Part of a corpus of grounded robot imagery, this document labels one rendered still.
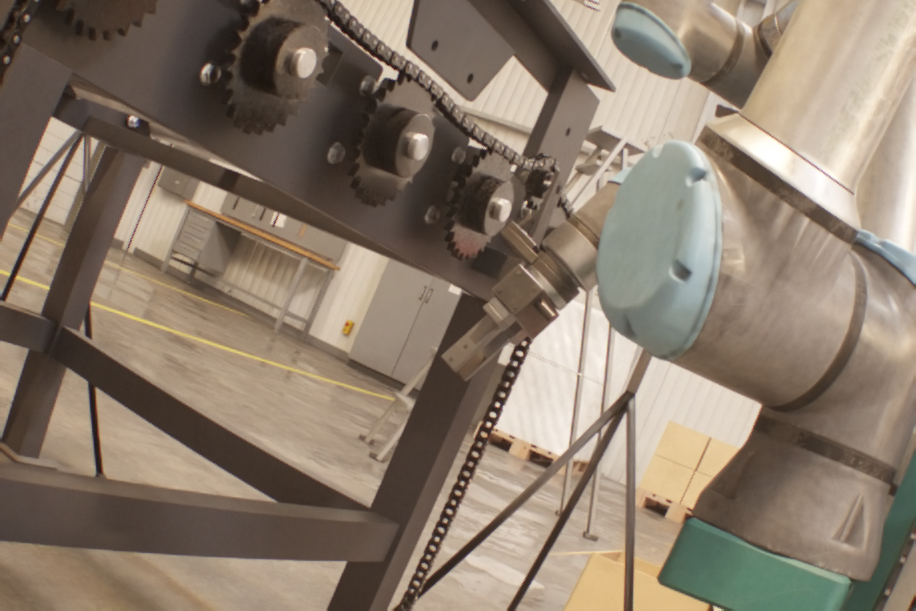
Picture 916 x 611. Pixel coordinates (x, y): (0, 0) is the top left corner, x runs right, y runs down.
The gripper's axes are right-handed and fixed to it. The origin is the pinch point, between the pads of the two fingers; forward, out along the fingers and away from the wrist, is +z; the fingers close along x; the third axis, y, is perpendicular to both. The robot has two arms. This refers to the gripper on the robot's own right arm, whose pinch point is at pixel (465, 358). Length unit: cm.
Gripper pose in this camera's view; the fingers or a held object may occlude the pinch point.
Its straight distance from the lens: 155.2
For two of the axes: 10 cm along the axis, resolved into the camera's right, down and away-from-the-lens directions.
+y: 6.4, 6.9, -3.5
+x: 2.2, 2.7, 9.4
